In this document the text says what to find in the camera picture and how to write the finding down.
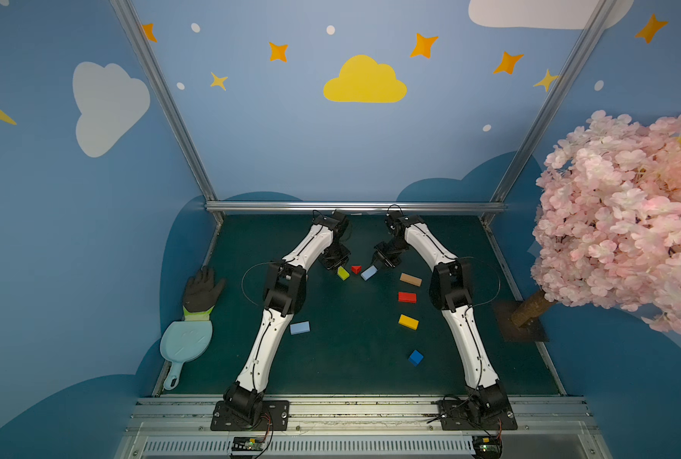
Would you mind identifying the lime green block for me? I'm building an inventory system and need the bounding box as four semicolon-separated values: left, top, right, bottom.
336;267;350;280

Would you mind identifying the light blue block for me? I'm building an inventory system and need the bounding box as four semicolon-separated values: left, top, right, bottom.
361;266;378;281
290;321;311;335

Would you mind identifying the natural wood block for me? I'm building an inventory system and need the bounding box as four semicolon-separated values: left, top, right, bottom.
400;273;423;287

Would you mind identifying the red rectangular block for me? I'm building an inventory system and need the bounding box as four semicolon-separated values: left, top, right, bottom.
398;292;417;304

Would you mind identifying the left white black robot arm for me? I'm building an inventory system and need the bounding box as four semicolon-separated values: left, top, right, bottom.
224;210;350;426

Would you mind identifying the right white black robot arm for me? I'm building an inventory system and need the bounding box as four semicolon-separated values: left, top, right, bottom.
372;210;510;425

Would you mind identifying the yellow rectangular block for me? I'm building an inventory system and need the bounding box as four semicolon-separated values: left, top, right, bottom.
398;315;420;330

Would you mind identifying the dark blue small block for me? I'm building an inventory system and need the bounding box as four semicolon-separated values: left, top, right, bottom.
408;350;424;366

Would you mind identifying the black green work glove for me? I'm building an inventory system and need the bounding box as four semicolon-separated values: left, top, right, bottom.
182;266;227;321

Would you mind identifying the light blue plastic dustpan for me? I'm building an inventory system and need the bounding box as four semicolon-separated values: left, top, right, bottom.
160;321;213;390

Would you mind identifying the left small circuit board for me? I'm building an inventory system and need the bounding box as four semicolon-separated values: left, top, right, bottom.
231;437;264;454

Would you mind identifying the small circuit board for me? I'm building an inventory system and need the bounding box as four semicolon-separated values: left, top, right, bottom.
472;436;503;459
231;437;264;454

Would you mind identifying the right small circuit board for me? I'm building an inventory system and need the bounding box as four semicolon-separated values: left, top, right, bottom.
472;436;503;459

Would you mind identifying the pink artificial blossom tree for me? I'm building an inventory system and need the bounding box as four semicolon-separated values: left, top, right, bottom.
531;110;681;335

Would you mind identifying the aluminium frame back crossbar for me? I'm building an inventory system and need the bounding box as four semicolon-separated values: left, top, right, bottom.
206;201;507;214

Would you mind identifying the right aluminium frame post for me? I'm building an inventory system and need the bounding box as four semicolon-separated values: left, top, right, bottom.
481;0;617;229

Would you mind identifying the aluminium frame post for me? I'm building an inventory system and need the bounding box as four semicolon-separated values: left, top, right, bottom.
481;0;617;229
110;0;225;227

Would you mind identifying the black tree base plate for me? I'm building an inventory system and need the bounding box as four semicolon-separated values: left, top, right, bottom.
492;300;549;342

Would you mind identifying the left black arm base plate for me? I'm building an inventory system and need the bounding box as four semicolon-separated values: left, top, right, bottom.
210;400;291;431

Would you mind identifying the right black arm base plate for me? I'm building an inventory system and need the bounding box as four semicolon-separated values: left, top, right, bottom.
436;399;518;431

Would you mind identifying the aluminium frame rail front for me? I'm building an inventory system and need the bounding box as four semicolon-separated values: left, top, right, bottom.
115;395;611;458

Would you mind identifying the left aluminium frame post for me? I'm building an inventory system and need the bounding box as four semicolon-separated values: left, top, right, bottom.
110;0;225;227

